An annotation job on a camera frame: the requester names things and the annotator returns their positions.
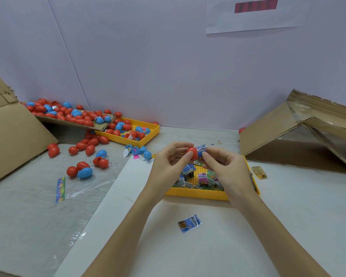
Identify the person's right hand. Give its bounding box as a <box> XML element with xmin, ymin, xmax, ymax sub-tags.
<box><xmin>200</xmin><ymin>147</ymin><xmax>260</xmax><ymax>207</ymax></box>

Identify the person's left hand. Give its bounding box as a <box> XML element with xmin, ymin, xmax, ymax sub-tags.
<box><xmin>145</xmin><ymin>141</ymin><xmax>196</xmax><ymax>204</ymax></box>

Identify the yellow label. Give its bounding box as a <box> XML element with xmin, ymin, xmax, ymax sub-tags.
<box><xmin>251</xmin><ymin>165</ymin><xmax>268</xmax><ymax>180</ymax></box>

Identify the single red plastic egg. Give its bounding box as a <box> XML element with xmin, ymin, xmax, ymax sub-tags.
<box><xmin>186</xmin><ymin>146</ymin><xmax>199</xmax><ymax>162</ymax></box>

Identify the blue packet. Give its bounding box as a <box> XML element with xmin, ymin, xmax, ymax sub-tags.
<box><xmin>177</xmin><ymin>214</ymin><xmax>203</xmax><ymax>234</ymax></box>

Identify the pile of plastic eggs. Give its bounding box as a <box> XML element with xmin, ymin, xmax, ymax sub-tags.
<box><xmin>20</xmin><ymin>98</ymin><xmax>161</xmax><ymax>180</ymax></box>

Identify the person's right forearm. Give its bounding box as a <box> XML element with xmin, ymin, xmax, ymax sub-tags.
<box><xmin>239</xmin><ymin>196</ymin><xmax>332</xmax><ymax>277</ymax></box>

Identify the person's left forearm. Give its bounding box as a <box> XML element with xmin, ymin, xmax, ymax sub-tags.
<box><xmin>83</xmin><ymin>193</ymin><xmax>165</xmax><ymax>277</ymax></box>

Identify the yellow plastic tray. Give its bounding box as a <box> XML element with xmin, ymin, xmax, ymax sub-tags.
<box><xmin>164</xmin><ymin>152</ymin><xmax>261</xmax><ymax>202</ymax></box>

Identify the yellow tray under eggs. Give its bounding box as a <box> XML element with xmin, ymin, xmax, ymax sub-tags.
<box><xmin>95</xmin><ymin>116</ymin><xmax>161</xmax><ymax>148</ymax></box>

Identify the torn flattened cardboard box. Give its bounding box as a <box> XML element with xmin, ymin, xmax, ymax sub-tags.
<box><xmin>239</xmin><ymin>89</ymin><xmax>346</xmax><ymax>174</ymax></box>

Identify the clear bag with coloured label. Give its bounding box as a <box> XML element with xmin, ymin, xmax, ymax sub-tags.
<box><xmin>55</xmin><ymin>167</ymin><xmax>121</xmax><ymax>204</ymax></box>

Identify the brown cardboard sheet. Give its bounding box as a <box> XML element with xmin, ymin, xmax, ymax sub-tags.
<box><xmin>33</xmin><ymin>115</ymin><xmax>116</xmax><ymax>132</ymax></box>

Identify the tall brown cardboard box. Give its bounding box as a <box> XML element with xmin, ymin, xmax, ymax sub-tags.
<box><xmin>0</xmin><ymin>57</ymin><xmax>59</xmax><ymax>187</ymax></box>

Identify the white paper sign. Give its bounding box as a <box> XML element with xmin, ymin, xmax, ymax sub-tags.
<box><xmin>205</xmin><ymin>0</ymin><xmax>310</xmax><ymax>35</ymax></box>

